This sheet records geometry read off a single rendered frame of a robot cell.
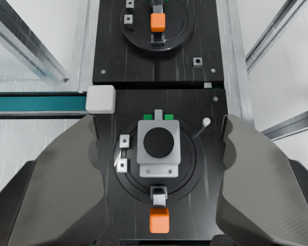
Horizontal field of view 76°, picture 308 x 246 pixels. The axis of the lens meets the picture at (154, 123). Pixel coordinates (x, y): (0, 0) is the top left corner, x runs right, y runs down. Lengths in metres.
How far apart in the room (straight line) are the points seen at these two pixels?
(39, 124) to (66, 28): 0.29
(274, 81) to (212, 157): 0.29
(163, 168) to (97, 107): 0.16
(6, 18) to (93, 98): 0.15
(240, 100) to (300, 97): 0.21
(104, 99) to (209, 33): 0.24
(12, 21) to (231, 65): 0.35
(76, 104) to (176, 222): 0.27
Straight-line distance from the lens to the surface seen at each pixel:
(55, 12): 0.67
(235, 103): 0.38
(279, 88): 0.56
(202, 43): 0.41
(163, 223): 0.22
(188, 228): 0.33
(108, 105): 0.33
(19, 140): 0.47
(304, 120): 0.33
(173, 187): 0.30
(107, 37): 0.43
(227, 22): 0.48
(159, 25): 0.30
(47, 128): 0.44
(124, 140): 0.30
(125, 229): 0.33
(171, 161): 0.20
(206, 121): 0.23
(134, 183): 0.31
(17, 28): 0.32
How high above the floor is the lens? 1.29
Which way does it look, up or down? 74 degrees down
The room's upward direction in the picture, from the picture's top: 4 degrees counter-clockwise
